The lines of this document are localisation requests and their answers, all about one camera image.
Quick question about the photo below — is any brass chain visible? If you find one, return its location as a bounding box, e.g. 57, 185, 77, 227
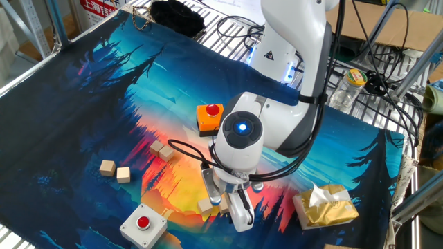
131, 5, 156, 31

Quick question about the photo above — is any colourful forest print cloth mat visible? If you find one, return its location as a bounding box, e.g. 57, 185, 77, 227
0, 9, 406, 249

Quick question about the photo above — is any white patterned cloth strip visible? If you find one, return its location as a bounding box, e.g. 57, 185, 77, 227
383, 154, 420, 249

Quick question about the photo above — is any aluminium profile bar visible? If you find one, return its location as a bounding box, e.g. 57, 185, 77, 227
356, 0, 404, 66
390, 171, 443, 225
392, 29, 443, 100

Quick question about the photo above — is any black cable bundle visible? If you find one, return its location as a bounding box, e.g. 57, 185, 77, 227
293, 0, 426, 148

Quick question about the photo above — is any small wooden cube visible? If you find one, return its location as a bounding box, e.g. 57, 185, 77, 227
217, 195, 231, 214
158, 145, 175, 163
150, 140, 165, 156
116, 166, 132, 184
197, 197, 214, 216
99, 160, 117, 178

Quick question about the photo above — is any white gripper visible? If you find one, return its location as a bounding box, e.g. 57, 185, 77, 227
227, 188, 256, 233

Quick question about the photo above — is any white box with red button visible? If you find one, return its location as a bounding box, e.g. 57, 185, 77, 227
119, 203, 168, 249

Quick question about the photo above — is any orange box with red button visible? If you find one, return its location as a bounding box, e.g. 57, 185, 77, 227
196, 103, 225, 138

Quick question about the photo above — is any black power adapter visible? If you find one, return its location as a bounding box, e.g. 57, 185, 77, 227
363, 70, 389, 97

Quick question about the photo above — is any white box with red print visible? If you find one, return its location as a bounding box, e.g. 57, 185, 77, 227
80, 0, 120, 28

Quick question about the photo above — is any clear jar with yellow lid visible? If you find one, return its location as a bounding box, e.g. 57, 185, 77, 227
328, 68, 368, 112

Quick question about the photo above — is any dark green board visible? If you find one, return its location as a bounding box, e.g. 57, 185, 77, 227
328, 34, 363, 64

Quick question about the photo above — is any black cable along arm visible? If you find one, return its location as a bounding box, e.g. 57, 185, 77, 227
168, 0, 347, 222

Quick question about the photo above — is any blue metal post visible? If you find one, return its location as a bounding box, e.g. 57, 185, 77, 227
46, 0, 70, 48

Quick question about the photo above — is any grey perforated shelf frame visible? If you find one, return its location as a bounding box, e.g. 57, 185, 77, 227
0, 0, 53, 59

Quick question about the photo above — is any pale green roll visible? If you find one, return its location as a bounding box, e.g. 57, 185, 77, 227
421, 80, 443, 116

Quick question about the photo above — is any silver camera box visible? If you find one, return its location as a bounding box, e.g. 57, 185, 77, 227
200, 167, 223, 207

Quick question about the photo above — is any thin black cable loop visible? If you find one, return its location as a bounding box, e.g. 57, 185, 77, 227
216, 15, 266, 53

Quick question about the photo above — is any black fluffy duster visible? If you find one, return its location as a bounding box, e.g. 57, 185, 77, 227
150, 0, 206, 38

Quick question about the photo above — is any gold tissue pack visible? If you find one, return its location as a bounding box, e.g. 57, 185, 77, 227
292, 182, 360, 231

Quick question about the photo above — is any white printed paper sheet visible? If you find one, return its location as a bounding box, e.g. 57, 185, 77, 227
202, 0, 266, 26

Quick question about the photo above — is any flat brown cardboard sheet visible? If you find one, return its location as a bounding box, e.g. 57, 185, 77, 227
325, 0, 443, 53

